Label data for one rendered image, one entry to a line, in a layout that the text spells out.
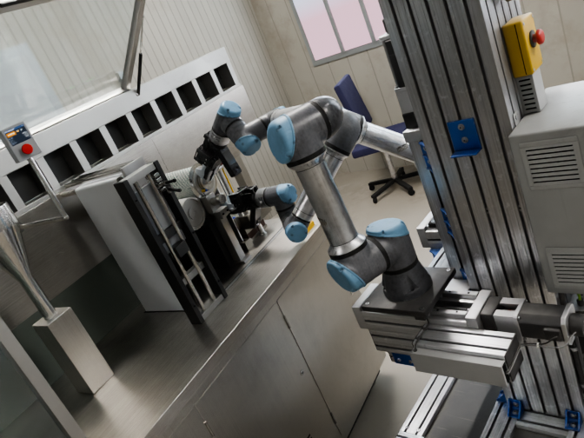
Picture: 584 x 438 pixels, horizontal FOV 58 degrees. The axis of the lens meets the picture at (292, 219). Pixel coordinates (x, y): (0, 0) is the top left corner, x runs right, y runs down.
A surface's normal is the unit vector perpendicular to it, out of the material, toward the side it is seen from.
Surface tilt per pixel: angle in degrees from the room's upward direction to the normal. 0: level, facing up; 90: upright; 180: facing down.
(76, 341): 90
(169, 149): 90
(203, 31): 90
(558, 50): 90
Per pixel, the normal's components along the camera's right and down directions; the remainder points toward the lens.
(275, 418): 0.80, -0.12
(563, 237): -0.58, 0.51
